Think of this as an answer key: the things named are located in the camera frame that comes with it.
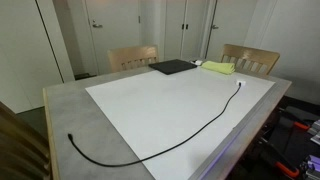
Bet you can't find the large white paper sheet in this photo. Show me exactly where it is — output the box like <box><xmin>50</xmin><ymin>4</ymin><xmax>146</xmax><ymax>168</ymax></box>
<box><xmin>84</xmin><ymin>65</ymin><xmax>278</xmax><ymax>180</ymax></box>

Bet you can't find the small white plug with cord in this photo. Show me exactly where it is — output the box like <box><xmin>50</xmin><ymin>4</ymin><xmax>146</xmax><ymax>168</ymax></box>
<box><xmin>189</xmin><ymin>59</ymin><xmax>204</xmax><ymax>67</ymax></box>

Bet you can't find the black clamp with orange handle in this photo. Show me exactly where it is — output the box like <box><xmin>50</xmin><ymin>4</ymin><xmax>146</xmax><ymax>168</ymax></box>
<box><xmin>258</xmin><ymin>136</ymin><xmax>301</xmax><ymax>179</ymax></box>
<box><xmin>281</xmin><ymin>114</ymin><xmax>313</xmax><ymax>132</ymax></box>

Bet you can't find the light wooden slat-back chair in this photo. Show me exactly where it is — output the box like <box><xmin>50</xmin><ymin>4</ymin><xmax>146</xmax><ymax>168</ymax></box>
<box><xmin>219</xmin><ymin>43</ymin><xmax>281</xmax><ymax>76</ymax></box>
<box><xmin>107</xmin><ymin>44</ymin><xmax>160</xmax><ymax>74</ymax></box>
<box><xmin>0</xmin><ymin>101</ymin><xmax>53</xmax><ymax>180</ymax></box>

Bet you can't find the silver aluminium extrusion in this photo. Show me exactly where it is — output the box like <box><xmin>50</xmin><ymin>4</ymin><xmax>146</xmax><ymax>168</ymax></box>
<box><xmin>300</xmin><ymin>154</ymin><xmax>320</xmax><ymax>180</ymax></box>
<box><xmin>309</xmin><ymin>119</ymin><xmax>320</xmax><ymax>146</ymax></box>

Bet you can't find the black charger cable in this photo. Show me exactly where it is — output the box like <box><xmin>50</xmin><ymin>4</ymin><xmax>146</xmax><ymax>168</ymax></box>
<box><xmin>67</xmin><ymin>82</ymin><xmax>242</xmax><ymax>168</ymax></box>

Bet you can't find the yellow-green folded cloth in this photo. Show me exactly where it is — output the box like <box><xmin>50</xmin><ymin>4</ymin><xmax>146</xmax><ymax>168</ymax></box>
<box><xmin>200</xmin><ymin>60</ymin><xmax>236</xmax><ymax>76</ymax></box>

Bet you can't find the grey door with lever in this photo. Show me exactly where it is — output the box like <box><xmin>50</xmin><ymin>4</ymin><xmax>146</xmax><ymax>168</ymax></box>
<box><xmin>83</xmin><ymin>0</ymin><xmax>142</xmax><ymax>76</ymax></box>

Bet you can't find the black flat pad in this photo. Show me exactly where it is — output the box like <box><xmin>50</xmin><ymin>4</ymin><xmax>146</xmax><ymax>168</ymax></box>
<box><xmin>148</xmin><ymin>58</ymin><xmax>198</xmax><ymax>76</ymax></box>

